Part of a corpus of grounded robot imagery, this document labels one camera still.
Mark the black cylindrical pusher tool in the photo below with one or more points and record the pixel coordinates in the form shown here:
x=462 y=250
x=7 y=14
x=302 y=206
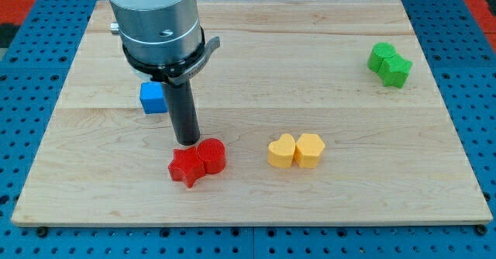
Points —
x=182 y=112

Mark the blue cube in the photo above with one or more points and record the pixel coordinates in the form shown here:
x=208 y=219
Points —
x=152 y=98

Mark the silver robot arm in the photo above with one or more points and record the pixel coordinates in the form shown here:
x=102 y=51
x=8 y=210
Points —
x=164 y=42

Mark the red cylinder block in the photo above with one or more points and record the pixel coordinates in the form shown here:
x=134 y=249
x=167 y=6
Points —
x=212 y=153

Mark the red star block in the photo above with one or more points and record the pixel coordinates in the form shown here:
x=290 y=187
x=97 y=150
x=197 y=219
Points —
x=186 y=166

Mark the yellow heart block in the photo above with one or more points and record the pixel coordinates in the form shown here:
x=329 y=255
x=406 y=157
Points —
x=280 y=153

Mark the yellow hexagon block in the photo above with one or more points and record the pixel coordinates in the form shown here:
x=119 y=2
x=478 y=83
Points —
x=308 y=150

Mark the wooden board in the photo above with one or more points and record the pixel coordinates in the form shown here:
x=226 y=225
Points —
x=392 y=156

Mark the green cylinder block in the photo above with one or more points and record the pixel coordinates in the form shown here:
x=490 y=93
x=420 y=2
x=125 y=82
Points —
x=378 y=54

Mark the green star block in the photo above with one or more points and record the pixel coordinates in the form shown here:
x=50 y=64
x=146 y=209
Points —
x=394 y=71

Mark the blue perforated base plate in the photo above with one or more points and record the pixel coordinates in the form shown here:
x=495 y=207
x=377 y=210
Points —
x=32 y=74

